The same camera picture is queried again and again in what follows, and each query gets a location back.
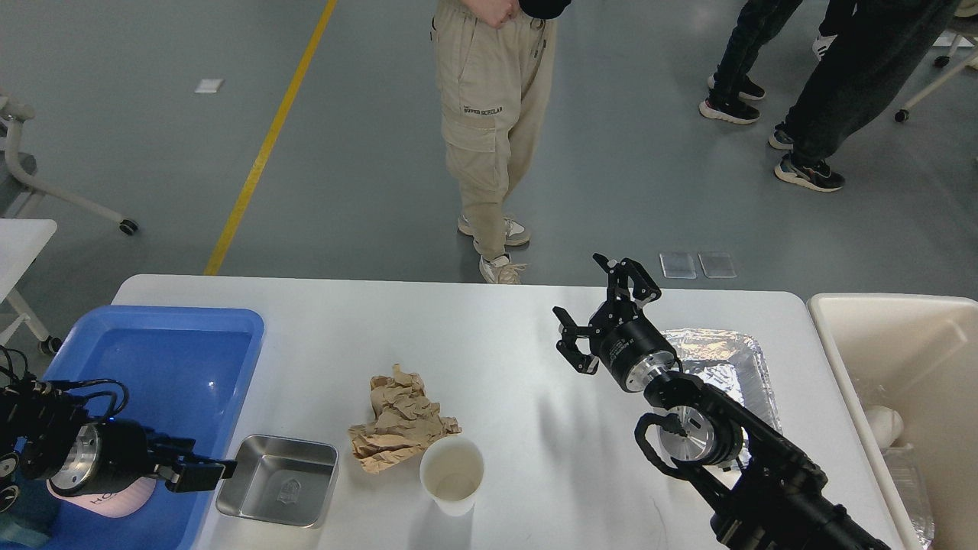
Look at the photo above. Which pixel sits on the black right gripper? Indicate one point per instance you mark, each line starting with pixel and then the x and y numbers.
pixel 634 352

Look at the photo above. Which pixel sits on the grey chair base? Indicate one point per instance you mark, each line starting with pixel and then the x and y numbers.
pixel 14 114

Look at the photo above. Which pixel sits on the blue plastic tray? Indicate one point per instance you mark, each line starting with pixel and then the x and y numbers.
pixel 188 372

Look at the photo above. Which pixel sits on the white side table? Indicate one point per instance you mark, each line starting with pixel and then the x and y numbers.
pixel 21 242

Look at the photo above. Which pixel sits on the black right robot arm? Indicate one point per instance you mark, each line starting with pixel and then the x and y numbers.
pixel 765 492

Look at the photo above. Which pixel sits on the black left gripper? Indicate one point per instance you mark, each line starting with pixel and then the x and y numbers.
pixel 109 456

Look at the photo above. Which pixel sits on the bystander in dark trousers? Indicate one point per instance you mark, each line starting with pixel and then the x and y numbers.
pixel 862 72

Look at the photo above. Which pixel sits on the person in beige trousers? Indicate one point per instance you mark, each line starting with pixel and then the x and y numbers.
pixel 494 66

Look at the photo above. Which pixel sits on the white paper cup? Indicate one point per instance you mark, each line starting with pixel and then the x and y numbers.
pixel 451 473

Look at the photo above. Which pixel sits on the square steel tray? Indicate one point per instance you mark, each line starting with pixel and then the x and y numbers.
pixel 280 480

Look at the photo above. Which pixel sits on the crumpled brown paper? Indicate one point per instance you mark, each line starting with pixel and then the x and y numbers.
pixel 406 422

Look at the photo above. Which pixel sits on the clear plastic bottle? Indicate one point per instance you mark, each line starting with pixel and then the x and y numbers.
pixel 904 466

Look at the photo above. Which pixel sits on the pink ribbed mug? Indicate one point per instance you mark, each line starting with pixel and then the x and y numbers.
pixel 112 504

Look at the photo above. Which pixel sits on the aluminium foil tray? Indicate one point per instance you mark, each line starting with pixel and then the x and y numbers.
pixel 733 362

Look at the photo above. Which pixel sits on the beige plastic bin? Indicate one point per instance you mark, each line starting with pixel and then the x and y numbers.
pixel 916 355

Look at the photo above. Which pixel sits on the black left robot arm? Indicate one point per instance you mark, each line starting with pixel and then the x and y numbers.
pixel 69 434

